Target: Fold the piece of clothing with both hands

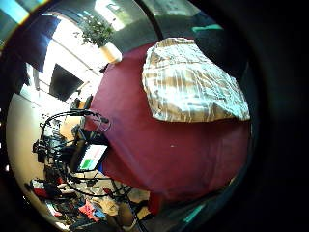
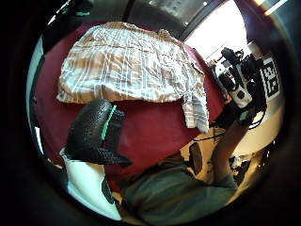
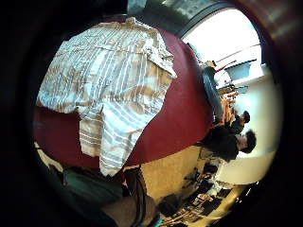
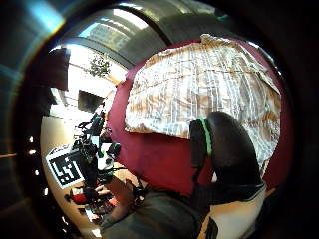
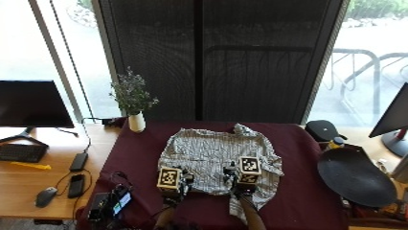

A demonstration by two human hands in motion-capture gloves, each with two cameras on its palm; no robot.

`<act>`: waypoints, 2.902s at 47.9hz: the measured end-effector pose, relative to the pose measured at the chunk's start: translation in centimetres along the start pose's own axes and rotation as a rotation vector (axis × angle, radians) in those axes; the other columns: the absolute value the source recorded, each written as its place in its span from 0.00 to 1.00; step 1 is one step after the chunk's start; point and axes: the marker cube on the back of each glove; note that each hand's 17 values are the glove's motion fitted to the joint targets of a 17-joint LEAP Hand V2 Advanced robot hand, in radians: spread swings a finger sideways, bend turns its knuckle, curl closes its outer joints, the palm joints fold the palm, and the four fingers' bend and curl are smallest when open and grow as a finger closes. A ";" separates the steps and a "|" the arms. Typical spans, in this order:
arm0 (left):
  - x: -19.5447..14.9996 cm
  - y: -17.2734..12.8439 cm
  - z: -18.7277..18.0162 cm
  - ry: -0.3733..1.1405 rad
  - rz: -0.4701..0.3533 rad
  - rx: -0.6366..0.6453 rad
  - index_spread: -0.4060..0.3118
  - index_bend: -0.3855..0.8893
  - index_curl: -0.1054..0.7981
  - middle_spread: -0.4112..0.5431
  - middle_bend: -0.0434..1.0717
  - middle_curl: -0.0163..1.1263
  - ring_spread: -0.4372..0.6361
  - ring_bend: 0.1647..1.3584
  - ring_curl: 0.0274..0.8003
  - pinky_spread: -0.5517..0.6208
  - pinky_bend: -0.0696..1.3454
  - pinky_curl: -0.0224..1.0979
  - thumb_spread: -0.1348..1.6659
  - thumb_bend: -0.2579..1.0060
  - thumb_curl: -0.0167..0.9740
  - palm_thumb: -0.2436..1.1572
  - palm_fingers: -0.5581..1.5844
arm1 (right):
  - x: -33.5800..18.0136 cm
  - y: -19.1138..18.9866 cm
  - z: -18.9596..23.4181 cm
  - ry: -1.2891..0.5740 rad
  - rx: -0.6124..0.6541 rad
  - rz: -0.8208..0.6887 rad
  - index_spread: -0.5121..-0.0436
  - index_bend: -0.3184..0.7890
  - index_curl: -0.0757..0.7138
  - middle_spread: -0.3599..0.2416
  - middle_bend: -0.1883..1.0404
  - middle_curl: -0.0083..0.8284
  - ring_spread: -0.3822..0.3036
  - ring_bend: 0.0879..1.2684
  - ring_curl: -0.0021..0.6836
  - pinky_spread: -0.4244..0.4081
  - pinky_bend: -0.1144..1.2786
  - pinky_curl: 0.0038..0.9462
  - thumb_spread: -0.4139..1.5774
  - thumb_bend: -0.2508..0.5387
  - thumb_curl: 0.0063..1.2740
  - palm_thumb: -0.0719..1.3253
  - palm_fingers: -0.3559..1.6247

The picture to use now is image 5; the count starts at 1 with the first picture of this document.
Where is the person's right hand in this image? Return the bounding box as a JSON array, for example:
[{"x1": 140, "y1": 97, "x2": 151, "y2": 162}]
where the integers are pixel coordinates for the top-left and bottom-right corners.
[{"x1": 222, "y1": 161, "x2": 260, "y2": 201}]

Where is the person's left hand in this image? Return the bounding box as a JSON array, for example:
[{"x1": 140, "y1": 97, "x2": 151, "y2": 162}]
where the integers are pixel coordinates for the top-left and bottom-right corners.
[{"x1": 163, "y1": 167, "x2": 197, "y2": 206}]

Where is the left glove marker cube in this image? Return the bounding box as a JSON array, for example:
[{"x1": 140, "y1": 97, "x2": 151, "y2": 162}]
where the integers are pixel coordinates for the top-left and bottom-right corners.
[{"x1": 155, "y1": 166, "x2": 185, "y2": 195}]

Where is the glove marker cube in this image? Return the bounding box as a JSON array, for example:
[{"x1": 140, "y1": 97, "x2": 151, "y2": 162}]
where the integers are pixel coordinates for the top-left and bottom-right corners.
[
  {"x1": 155, "y1": 166, "x2": 185, "y2": 195},
  {"x1": 237, "y1": 155, "x2": 263, "y2": 185}
]

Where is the right glove marker cube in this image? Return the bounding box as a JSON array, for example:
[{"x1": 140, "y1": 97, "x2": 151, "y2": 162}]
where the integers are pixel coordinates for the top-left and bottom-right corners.
[{"x1": 237, "y1": 155, "x2": 263, "y2": 185}]

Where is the white striped shirt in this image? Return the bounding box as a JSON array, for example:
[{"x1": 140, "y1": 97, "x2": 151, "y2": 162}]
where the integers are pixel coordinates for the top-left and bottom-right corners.
[{"x1": 157, "y1": 123, "x2": 286, "y2": 222}]

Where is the maroon tablecloth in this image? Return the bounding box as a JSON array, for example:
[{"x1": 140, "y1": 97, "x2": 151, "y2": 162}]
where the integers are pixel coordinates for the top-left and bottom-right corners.
[{"x1": 76, "y1": 120, "x2": 351, "y2": 230}]

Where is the black device with lit screen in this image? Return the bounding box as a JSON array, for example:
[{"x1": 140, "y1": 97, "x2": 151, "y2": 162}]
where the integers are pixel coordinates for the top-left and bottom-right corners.
[{"x1": 86, "y1": 183, "x2": 134, "y2": 224}]

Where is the white vase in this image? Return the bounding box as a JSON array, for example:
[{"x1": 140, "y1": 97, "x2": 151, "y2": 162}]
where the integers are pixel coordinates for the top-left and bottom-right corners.
[{"x1": 128, "y1": 110, "x2": 146, "y2": 133}]

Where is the black power adapter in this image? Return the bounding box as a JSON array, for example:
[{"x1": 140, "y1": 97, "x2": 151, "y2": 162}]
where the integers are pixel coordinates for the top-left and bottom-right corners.
[{"x1": 101, "y1": 117, "x2": 129, "y2": 127}]

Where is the black smartphone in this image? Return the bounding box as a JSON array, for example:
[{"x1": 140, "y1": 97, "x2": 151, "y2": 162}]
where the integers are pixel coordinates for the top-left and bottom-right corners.
[{"x1": 66, "y1": 173, "x2": 86, "y2": 199}]

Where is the black round chair seat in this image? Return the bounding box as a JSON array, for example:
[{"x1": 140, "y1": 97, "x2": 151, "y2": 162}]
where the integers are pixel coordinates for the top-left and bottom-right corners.
[{"x1": 316, "y1": 145, "x2": 399, "y2": 209}]

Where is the small-flowered plant bunch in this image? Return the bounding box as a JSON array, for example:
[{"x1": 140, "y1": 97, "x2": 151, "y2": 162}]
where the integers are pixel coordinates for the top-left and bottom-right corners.
[{"x1": 109, "y1": 66, "x2": 161, "y2": 117}]

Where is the grey computer mouse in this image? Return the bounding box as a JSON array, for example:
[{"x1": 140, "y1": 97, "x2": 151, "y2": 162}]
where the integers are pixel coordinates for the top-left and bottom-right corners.
[{"x1": 35, "y1": 186, "x2": 58, "y2": 209}]

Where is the dark mesh window screen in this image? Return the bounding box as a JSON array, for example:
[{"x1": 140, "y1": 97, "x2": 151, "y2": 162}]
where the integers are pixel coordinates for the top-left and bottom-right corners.
[{"x1": 90, "y1": 0, "x2": 351, "y2": 125}]

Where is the yellow flat strip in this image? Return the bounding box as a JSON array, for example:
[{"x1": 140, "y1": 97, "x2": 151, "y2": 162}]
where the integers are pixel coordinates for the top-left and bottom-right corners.
[{"x1": 9, "y1": 161, "x2": 52, "y2": 172}]

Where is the black keyboard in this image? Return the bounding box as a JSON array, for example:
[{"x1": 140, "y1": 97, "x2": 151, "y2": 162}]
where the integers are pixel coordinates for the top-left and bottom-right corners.
[{"x1": 0, "y1": 143, "x2": 49, "y2": 164}]

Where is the black tilted monitor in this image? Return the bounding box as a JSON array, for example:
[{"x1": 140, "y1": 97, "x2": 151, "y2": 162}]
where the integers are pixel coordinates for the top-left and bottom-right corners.
[{"x1": 367, "y1": 81, "x2": 408, "y2": 158}]

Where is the black computer monitor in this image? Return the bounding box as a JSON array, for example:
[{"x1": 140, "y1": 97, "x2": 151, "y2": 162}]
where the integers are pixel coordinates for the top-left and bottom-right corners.
[{"x1": 0, "y1": 80, "x2": 77, "y2": 148}]

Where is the metal bike rack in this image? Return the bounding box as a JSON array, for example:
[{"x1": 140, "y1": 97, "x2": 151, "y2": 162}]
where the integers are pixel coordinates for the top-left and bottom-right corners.
[{"x1": 326, "y1": 47, "x2": 408, "y2": 127}]

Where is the black cable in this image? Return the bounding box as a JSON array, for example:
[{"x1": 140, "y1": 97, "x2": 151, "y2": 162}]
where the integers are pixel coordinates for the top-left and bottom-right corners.
[{"x1": 80, "y1": 117, "x2": 108, "y2": 154}]

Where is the grey window frame post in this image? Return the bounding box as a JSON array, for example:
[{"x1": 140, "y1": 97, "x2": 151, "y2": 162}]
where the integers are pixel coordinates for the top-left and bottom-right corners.
[{"x1": 27, "y1": 0, "x2": 93, "y2": 120}]

